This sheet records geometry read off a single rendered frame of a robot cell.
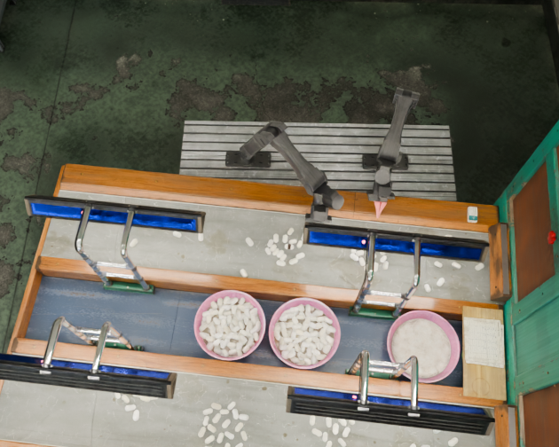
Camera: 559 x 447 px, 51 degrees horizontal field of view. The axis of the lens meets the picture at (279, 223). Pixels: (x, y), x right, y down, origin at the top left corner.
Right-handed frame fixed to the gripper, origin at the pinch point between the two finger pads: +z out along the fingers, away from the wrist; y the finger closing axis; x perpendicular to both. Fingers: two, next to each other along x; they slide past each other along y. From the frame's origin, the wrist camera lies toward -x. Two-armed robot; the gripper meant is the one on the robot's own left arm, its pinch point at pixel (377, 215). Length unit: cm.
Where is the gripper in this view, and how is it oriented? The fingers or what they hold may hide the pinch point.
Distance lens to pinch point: 232.8
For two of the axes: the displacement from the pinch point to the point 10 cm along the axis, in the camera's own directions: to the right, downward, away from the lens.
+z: -0.8, 9.5, 3.0
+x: 0.7, -2.9, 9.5
